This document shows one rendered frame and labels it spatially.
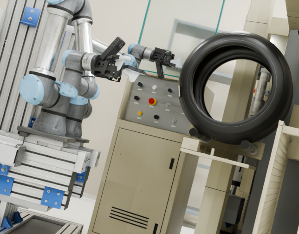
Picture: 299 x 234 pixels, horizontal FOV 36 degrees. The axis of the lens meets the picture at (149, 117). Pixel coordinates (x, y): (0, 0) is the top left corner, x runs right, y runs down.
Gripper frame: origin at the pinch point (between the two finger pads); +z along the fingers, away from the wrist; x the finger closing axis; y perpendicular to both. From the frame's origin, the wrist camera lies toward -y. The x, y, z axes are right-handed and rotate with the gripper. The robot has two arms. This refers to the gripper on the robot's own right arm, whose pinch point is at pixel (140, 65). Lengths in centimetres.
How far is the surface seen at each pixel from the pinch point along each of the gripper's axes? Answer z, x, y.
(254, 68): 12, -108, -46
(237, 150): 15, -113, 4
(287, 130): 54, -33, 5
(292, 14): 33, -79, -68
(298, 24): 34, -95, -71
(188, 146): -2, -78, 14
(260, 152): 27, -114, 2
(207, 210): 5, -120, 42
